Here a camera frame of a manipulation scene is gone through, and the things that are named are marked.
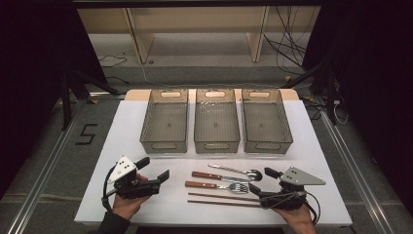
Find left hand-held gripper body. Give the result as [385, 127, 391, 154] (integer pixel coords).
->
[106, 155, 162, 200]

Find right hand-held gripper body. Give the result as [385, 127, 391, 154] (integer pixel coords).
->
[259, 166, 326, 212]

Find metal spoon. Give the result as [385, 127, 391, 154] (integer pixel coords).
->
[207, 163, 263, 182]

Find wooden-handled fork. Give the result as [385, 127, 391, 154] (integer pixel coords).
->
[184, 180, 250, 195]

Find grey translucent plastic bin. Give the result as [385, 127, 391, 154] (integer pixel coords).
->
[139, 89, 190, 155]
[241, 88, 294, 155]
[193, 88, 242, 155]

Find wooden-handled knife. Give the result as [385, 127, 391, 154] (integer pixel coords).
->
[191, 171, 256, 184]

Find person's left hand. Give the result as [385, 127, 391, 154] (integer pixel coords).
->
[111, 173, 152, 221]

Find person's right hand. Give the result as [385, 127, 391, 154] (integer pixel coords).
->
[272, 204, 318, 234]

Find white table cover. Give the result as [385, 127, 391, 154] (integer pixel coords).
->
[73, 99, 354, 227]

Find black metal stand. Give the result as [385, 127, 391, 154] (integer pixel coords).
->
[281, 55, 342, 126]
[59, 69, 123, 131]

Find dark curtain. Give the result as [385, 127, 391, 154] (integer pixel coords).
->
[0, 0, 108, 199]
[301, 0, 413, 215]

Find left hand-held gripper cable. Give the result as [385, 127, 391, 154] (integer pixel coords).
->
[101, 165, 118, 214]

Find hand-held gripper cable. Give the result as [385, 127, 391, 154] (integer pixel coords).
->
[301, 190, 321, 226]
[101, 165, 118, 214]

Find right hand-held gripper cable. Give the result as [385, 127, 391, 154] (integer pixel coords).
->
[301, 190, 321, 226]

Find aluminium floor rail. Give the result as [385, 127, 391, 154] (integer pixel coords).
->
[319, 110, 395, 234]
[5, 97, 89, 234]

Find white cable with plug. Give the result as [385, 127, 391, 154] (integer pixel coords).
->
[332, 98, 350, 126]

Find black floor cable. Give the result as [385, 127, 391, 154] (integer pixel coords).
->
[97, 53, 129, 68]

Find black hanging cables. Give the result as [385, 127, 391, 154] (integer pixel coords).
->
[263, 6, 313, 74]

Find beige wooden furniture frame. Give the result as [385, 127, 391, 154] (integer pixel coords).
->
[77, 6, 320, 64]

